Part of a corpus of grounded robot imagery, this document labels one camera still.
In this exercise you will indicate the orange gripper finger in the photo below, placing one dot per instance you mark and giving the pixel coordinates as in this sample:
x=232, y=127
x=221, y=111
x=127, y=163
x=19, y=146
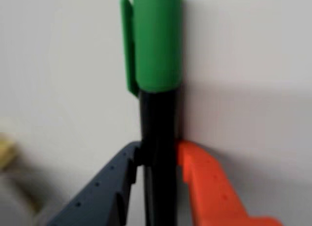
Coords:
x=214, y=191

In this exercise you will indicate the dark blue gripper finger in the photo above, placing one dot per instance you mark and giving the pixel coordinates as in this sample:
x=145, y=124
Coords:
x=104, y=194

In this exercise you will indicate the green capped black marker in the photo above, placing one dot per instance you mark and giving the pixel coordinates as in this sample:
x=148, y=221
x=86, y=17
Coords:
x=158, y=65

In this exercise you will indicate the beige blurred object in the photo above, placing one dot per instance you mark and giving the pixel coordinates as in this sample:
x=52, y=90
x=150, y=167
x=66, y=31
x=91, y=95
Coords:
x=7, y=150

